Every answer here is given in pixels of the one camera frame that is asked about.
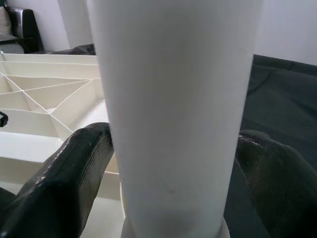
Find black tablecloth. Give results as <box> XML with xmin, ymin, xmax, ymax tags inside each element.
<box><xmin>32</xmin><ymin>44</ymin><xmax>317</xmax><ymax>238</ymax></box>

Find white plastic table leg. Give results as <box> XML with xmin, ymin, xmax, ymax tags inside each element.
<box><xmin>86</xmin><ymin>0</ymin><xmax>264</xmax><ymax>238</ymax></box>

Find grey patterned cushion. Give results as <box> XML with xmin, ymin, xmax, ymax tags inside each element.
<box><xmin>0</xmin><ymin>41</ymin><xmax>25</xmax><ymax>54</ymax></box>

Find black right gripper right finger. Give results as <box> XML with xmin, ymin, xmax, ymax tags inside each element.
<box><xmin>234</xmin><ymin>129</ymin><xmax>317</xmax><ymax>238</ymax></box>

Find black leather chair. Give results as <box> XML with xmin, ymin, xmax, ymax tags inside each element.
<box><xmin>4</xmin><ymin>6</ymin><xmax>44</xmax><ymax>54</ymax></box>

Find white plastic table top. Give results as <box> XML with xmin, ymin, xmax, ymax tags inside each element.
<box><xmin>0</xmin><ymin>52</ymin><xmax>230</xmax><ymax>238</ymax></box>

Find beige square pillow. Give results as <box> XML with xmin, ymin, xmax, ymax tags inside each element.
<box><xmin>0</xmin><ymin>6</ymin><xmax>13</xmax><ymax>38</ymax></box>

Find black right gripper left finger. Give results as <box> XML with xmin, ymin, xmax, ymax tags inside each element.
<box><xmin>0</xmin><ymin>121</ymin><xmax>115</xmax><ymax>238</ymax></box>

